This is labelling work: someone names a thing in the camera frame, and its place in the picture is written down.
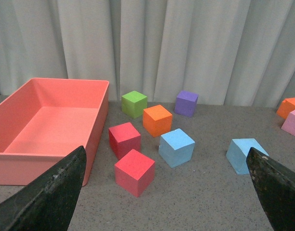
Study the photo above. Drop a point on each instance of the light blue foam cube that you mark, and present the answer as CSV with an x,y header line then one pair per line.
x,y
238,151
176,147

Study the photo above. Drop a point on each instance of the green foam cube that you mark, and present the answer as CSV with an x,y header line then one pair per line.
x,y
133,104

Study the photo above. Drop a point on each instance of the purple foam cube far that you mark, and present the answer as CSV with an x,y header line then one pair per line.
x,y
186,103

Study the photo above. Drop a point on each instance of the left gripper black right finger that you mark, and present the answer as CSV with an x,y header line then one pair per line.
x,y
275,188

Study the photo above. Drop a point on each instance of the orange foam cube centre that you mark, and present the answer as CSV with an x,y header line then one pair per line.
x,y
157,120

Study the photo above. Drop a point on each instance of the orange foam cube behind pink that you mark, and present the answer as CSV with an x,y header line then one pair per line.
x,y
287,106

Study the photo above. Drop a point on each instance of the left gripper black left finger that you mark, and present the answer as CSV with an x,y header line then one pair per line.
x,y
49,201

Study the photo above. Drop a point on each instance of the dark red foam cube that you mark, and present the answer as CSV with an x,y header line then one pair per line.
x,y
123,138

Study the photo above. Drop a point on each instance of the grey curtain backdrop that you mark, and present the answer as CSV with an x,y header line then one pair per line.
x,y
230,52

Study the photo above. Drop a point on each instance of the red foam cube front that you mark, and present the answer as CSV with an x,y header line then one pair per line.
x,y
134,172

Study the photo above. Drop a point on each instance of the salmon pink plastic bin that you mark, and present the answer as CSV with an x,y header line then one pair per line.
x,y
45,120

